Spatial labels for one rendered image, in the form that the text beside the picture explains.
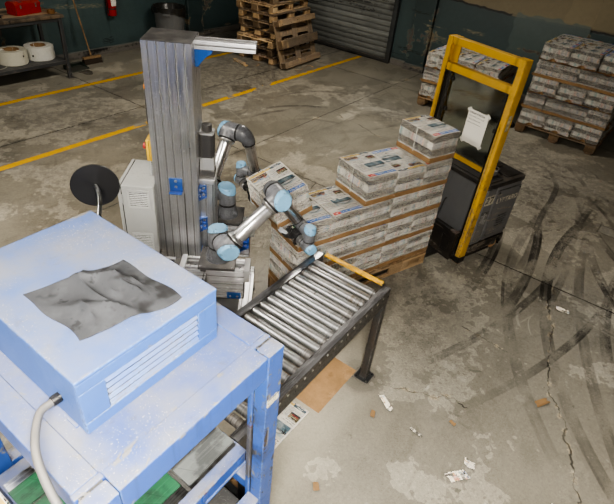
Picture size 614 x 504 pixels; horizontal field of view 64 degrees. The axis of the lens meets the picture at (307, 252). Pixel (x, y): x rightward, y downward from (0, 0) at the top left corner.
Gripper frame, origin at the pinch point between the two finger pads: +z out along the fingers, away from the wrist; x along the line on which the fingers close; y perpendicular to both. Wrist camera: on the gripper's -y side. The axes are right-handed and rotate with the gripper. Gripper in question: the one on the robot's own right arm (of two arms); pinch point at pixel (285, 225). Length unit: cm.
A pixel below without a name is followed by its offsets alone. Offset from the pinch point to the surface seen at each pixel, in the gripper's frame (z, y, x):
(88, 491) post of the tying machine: -167, 117, 125
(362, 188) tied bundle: 2, -7, -67
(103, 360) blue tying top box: -149, 133, 109
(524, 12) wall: 317, -147, -628
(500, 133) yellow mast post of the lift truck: -20, -9, -184
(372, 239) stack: -5, -56, -66
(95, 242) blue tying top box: -101, 130, 99
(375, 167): 9, -2, -85
